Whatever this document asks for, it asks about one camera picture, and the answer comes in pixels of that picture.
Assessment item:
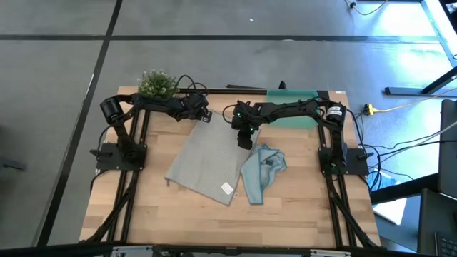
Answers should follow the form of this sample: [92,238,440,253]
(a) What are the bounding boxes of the grey waffle microfiber towel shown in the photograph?
[164,109,262,207]

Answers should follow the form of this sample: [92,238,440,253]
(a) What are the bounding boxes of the teal microfiber towel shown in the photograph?
[240,143,288,206]

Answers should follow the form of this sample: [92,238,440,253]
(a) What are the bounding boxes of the green translucent plastic basket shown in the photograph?
[266,89,321,130]

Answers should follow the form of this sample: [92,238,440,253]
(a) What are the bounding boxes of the small green potted plant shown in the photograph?
[136,69,179,101]

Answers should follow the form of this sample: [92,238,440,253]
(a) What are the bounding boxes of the black left side rails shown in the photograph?
[85,103,153,244]

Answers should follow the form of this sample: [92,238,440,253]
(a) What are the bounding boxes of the black rails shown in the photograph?
[317,103,381,249]
[85,103,153,244]

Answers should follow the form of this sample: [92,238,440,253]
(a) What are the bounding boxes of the black right side rails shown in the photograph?
[317,103,381,249]

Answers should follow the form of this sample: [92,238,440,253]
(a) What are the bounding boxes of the blue object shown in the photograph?
[373,170,398,191]

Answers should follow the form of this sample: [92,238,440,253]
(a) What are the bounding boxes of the black desk leg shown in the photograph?
[384,65,457,96]

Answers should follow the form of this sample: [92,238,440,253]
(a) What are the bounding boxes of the black desk beam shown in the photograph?
[370,173,440,205]

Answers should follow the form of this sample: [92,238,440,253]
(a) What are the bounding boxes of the white paper sheet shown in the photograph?
[372,197,408,226]

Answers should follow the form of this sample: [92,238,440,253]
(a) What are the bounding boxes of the dark monitor panel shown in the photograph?
[437,99,457,200]

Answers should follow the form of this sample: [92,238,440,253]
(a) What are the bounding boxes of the black keyboard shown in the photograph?
[434,231,457,257]

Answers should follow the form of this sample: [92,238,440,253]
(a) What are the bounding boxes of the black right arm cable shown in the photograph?
[221,104,238,124]

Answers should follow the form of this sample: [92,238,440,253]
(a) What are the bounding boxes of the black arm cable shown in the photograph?
[221,104,238,124]
[176,74,209,98]

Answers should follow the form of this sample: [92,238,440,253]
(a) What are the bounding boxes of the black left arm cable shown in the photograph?
[176,74,209,98]

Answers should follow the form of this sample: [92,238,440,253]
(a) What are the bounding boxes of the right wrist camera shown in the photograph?
[237,130,255,151]

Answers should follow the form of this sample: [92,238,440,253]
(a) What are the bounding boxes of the black cross rail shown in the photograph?
[176,88,331,96]

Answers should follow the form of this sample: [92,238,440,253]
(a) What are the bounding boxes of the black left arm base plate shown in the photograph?
[95,142,148,171]

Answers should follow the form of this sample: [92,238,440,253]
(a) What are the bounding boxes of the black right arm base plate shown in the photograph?
[318,147,369,176]

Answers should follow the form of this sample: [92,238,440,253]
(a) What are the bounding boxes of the black frame beam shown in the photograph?
[0,242,457,257]

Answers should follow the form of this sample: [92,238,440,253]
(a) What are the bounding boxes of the black cable bundle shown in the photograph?
[348,106,457,192]

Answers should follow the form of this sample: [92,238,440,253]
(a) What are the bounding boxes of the tan cable with black plug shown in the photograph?
[343,0,389,16]

